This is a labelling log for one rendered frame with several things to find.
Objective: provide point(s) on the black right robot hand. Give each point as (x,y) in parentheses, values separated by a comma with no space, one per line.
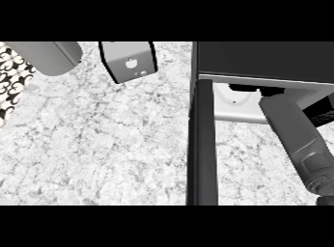
(269,92)

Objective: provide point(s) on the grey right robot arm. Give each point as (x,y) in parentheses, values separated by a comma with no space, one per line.
(292,135)

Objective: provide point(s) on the white microwave turntable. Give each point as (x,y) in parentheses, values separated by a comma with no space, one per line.
(230,104)

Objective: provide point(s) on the dark grey microwave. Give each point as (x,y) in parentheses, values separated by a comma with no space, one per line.
(269,61)

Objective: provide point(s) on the grey carton with fruit print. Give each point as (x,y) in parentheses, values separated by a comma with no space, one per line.
(129,61)

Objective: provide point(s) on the grey rounded appliance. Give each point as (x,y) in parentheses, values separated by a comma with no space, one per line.
(49,56)

